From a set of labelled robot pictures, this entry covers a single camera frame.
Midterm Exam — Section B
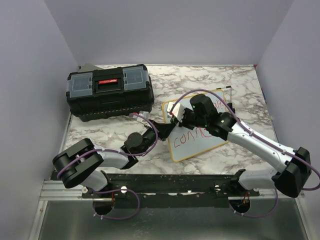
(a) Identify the black wire whiteboard stand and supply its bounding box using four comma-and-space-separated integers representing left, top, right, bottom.
216, 85, 236, 113

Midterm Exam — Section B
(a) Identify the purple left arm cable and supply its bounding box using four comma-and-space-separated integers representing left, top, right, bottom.
56, 112, 160, 221

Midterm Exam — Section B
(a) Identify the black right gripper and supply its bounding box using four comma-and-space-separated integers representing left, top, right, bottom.
173, 106, 208, 131

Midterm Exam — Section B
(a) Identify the yellow framed whiteboard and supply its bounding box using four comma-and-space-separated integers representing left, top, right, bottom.
161, 89, 228, 163

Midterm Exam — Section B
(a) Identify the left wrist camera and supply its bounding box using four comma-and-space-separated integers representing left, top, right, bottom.
135, 111, 149, 125

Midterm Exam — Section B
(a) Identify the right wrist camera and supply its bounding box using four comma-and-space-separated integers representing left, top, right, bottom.
166, 102, 185, 127

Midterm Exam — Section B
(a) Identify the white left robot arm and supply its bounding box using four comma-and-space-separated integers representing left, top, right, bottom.
52, 120, 176, 198

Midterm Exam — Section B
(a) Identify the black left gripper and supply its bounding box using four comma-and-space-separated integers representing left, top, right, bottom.
138, 120, 176, 157

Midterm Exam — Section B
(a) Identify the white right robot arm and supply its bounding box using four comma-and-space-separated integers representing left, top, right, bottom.
167, 94, 312, 198

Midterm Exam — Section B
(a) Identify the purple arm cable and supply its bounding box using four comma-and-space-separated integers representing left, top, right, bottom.
169, 89, 320, 218
56, 112, 160, 221

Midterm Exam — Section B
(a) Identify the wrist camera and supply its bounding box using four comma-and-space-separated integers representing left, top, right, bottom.
166, 102, 185, 127
135, 111, 149, 125

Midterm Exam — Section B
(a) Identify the black plastic toolbox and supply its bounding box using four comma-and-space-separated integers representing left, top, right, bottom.
66, 64, 155, 122

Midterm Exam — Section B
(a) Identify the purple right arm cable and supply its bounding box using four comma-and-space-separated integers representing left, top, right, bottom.
169, 89, 320, 218

